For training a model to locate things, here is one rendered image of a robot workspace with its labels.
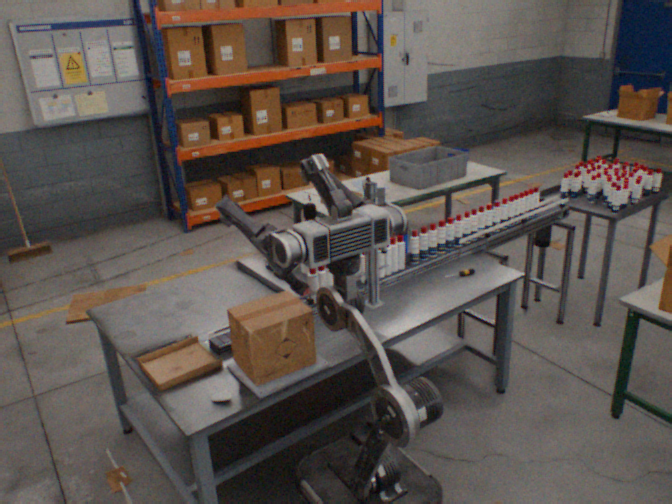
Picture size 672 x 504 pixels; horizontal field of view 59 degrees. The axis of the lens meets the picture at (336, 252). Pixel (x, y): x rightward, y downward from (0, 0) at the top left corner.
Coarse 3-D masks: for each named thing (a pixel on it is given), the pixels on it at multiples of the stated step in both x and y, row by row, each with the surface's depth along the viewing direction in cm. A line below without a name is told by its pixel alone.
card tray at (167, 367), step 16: (160, 352) 277; (176, 352) 280; (192, 352) 280; (208, 352) 279; (144, 368) 265; (160, 368) 269; (176, 368) 268; (192, 368) 267; (208, 368) 265; (160, 384) 252; (176, 384) 257
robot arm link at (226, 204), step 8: (224, 200) 267; (216, 208) 270; (224, 208) 265; (232, 208) 262; (224, 216) 272; (232, 216) 262; (240, 216) 257; (248, 216) 256; (248, 224) 253; (256, 224) 251; (256, 232) 248; (256, 240) 244; (264, 248) 243
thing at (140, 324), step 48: (192, 288) 343; (240, 288) 340; (432, 288) 329; (480, 288) 327; (144, 336) 296; (192, 336) 294; (336, 336) 288; (384, 336) 286; (144, 384) 260; (192, 384) 257; (240, 384) 255; (192, 432) 228
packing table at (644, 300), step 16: (640, 288) 329; (656, 288) 329; (624, 304) 317; (640, 304) 313; (656, 304) 313; (656, 320) 310; (624, 336) 327; (624, 352) 330; (624, 368) 332; (624, 384) 337; (624, 400) 343; (640, 400) 331
